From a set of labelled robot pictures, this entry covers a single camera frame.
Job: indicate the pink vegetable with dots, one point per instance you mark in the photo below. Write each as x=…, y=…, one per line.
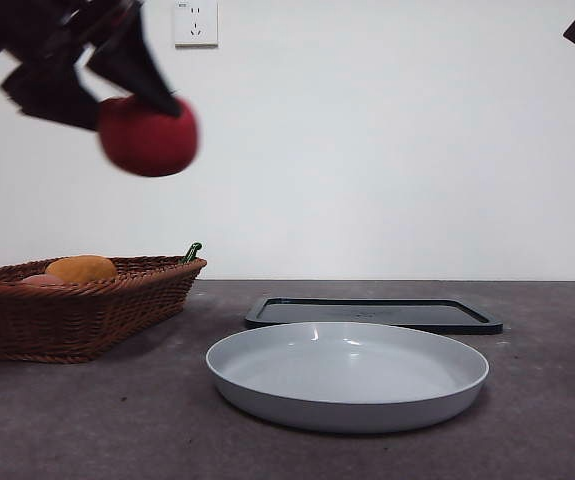
x=42, y=281

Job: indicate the red tomato with green stem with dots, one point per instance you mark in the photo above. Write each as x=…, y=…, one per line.
x=152, y=142

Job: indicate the green vegetable stem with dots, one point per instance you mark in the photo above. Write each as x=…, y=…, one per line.
x=191, y=253

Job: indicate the white wall socket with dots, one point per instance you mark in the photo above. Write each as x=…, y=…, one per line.
x=196, y=25

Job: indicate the dark rectangular tray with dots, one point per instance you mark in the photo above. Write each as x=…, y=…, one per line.
x=417, y=316

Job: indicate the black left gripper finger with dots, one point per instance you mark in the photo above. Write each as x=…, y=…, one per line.
x=52, y=95
x=134, y=60

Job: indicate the white round plate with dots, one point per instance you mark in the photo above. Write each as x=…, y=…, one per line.
x=347, y=380

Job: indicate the brown wicker basket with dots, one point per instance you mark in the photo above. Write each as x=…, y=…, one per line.
x=67, y=320

